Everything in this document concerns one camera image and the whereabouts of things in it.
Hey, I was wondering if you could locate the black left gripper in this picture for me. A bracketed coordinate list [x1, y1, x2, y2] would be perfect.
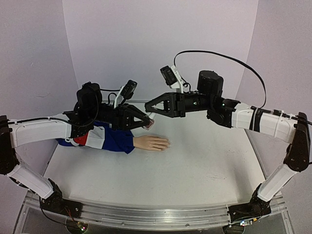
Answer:
[88, 103, 153, 132]

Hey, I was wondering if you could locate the pink nail polish bottle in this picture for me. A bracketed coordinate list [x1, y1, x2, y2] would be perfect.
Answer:
[144, 119, 155, 131]

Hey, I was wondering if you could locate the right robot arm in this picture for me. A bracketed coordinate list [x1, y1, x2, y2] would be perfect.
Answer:
[145, 66, 311, 226]

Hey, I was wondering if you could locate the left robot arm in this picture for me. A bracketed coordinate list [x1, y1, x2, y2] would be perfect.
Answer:
[0, 80, 151, 218]

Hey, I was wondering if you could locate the mannequin hand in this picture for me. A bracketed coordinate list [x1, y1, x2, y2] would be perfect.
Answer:
[133, 135, 170, 152]

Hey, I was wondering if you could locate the blue red white jacket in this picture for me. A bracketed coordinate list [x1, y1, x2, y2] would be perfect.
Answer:
[56, 121, 135, 154]

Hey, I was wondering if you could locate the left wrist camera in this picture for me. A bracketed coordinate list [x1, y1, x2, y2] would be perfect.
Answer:
[113, 80, 137, 108]

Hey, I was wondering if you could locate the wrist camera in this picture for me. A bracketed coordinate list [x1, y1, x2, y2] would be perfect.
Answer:
[160, 65, 187, 93]
[113, 80, 137, 108]

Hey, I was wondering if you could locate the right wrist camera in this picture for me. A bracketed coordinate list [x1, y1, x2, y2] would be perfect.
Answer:
[160, 65, 187, 93]

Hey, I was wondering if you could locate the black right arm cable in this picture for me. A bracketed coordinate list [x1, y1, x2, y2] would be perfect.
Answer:
[173, 50, 267, 108]

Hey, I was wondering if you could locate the aluminium front rail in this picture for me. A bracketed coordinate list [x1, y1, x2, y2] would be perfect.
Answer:
[23, 198, 287, 230]

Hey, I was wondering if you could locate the black left base cable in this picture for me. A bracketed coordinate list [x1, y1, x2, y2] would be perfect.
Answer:
[38, 199, 78, 226]

